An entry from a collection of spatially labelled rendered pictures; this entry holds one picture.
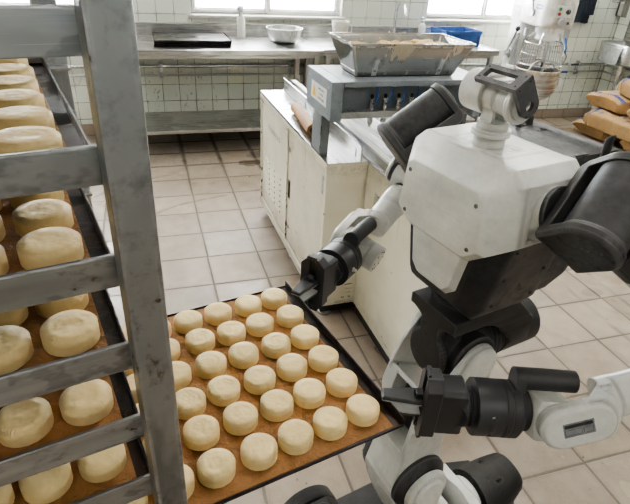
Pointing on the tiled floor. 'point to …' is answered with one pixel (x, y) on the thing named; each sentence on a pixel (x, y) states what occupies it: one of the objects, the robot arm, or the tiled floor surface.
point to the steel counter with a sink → (311, 43)
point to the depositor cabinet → (309, 186)
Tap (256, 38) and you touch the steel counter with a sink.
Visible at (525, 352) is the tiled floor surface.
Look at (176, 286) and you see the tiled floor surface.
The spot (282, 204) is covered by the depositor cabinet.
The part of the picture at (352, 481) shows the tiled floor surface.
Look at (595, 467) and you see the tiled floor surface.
